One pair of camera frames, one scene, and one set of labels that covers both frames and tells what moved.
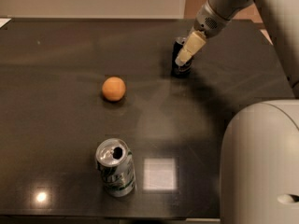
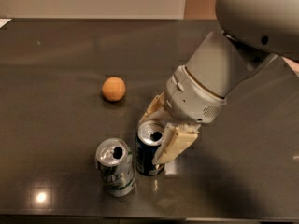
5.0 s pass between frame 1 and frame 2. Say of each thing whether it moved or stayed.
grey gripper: moved
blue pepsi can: moved
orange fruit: stayed
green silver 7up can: stayed
